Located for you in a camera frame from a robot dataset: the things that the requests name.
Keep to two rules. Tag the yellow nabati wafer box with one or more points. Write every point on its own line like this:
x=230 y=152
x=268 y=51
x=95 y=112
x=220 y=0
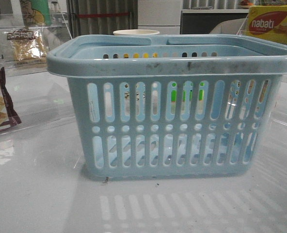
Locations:
x=258 y=10

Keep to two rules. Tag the cream paper cup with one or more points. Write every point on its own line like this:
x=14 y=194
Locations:
x=136 y=33

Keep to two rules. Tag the clear acrylic left shelf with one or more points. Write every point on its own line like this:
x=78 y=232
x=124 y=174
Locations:
x=53 y=36

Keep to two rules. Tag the light blue plastic basket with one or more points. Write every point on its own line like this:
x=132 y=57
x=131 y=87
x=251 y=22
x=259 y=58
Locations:
x=188 y=105

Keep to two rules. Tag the clear acrylic right stand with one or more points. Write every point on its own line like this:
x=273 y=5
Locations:
x=241 y=26

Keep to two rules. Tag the green yellow cartoon package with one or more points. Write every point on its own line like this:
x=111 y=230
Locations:
x=35 y=12

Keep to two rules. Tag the white cabinet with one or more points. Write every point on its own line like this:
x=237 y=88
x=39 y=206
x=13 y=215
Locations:
x=160 y=15

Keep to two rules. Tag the clear bagged bread package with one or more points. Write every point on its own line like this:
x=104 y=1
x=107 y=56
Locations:
x=27 y=46

